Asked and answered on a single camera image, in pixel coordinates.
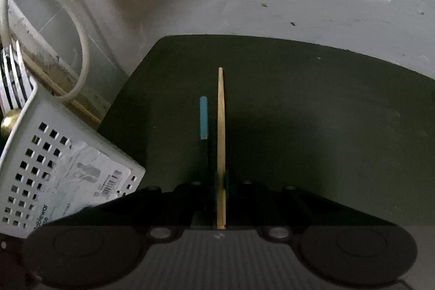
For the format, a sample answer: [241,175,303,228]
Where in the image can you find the white flexible hose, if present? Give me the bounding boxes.
[0,0,91,104]

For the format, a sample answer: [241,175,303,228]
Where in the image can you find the plain wooden chopstick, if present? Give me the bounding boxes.
[217,67,228,230]

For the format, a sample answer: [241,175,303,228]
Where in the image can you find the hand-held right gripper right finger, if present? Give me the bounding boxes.
[225,174,358,240]

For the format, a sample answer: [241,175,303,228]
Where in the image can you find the teal-tipped dark chopstick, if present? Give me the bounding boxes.
[198,96,209,177]

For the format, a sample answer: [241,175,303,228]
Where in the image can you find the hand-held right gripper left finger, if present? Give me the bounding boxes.
[85,174,219,240]

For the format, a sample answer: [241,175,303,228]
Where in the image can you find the gold spoon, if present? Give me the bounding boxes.
[0,107,23,138]

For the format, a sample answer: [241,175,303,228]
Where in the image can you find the grey perforated utensil basket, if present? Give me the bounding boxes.
[0,83,147,239]

